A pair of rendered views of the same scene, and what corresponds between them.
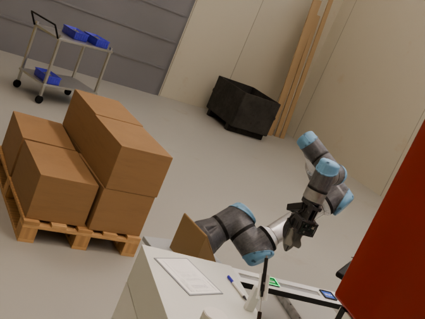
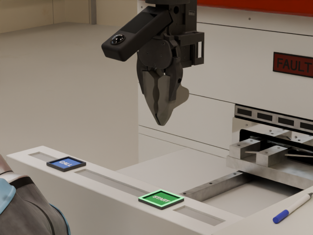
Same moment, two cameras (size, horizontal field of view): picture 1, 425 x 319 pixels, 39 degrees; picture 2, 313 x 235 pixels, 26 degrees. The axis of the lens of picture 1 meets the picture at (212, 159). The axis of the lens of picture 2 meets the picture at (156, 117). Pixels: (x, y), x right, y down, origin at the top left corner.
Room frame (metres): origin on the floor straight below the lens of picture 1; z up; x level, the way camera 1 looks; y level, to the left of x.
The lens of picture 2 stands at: (2.48, 0.62, 1.40)
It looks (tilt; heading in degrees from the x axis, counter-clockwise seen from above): 15 degrees down; 248
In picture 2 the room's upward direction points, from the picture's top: straight up
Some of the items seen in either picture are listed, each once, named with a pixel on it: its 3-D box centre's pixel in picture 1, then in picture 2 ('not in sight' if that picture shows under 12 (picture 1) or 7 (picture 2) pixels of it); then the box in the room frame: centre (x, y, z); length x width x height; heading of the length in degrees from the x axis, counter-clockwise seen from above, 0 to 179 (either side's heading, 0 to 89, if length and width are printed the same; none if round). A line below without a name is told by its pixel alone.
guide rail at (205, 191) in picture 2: not in sight; (197, 194); (1.86, -0.66, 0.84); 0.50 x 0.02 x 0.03; 23
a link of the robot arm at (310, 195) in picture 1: (315, 195); not in sight; (2.05, -0.38, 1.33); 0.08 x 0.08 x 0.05
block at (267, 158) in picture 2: not in sight; (272, 155); (1.66, -0.68, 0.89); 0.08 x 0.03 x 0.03; 23
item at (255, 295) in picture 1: (258, 294); not in sight; (1.76, -0.30, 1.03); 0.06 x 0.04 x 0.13; 23
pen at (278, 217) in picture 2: (237, 287); (294, 206); (1.88, -0.25, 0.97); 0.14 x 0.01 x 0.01; 32
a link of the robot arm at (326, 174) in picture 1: (324, 175); not in sight; (2.06, -0.38, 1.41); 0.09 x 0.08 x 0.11; 153
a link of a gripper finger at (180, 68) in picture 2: (290, 226); (169, 72); (2.06, -0.35, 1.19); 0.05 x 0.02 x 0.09; 113
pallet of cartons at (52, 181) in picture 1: (74, 160); not in sight; (4.13, 0.90, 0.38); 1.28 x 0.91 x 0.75; 38
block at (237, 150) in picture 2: not in sight; (244, 148); (1.69, -0.75, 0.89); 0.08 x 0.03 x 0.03; 23
